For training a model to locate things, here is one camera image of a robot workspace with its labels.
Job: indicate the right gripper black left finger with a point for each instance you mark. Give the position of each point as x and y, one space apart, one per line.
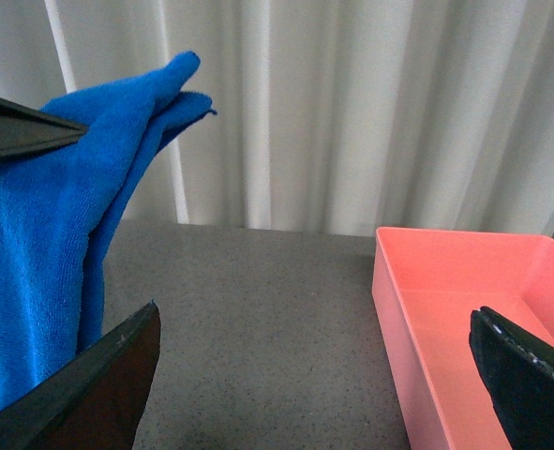
97 400

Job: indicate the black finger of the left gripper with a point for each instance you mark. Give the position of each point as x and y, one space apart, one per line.
27 133

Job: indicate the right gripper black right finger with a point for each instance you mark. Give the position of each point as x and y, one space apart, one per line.
517 369

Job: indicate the blue microfiber cloth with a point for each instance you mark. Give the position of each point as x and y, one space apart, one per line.
59 212

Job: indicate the pink plastic bin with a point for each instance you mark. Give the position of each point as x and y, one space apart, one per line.
426 284

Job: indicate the white pleated curtain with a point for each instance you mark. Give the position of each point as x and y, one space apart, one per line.
331 116

